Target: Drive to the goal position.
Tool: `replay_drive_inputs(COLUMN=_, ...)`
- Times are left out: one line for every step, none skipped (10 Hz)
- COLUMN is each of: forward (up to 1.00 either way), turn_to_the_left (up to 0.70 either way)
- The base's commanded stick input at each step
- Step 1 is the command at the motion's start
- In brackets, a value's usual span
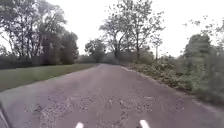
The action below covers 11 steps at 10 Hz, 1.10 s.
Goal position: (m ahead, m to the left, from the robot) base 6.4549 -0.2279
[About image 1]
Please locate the robot's own part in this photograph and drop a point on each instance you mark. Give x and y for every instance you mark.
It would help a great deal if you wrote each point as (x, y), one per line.
(79, 125)
(144, 124)

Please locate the grey asphalt path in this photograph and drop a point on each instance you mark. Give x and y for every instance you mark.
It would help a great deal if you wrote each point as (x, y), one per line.
(103, 90)

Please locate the bushes along path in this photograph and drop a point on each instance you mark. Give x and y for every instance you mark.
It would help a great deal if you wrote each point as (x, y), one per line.
(190, 70)

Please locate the row of trees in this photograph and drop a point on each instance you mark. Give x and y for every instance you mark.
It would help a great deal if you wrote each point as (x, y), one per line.
(40, 36)

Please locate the grass strip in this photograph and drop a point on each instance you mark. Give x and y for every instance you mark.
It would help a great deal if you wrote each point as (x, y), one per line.
(26, 76)

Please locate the distant trees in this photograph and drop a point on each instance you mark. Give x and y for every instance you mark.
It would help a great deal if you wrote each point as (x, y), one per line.
(126, 36)

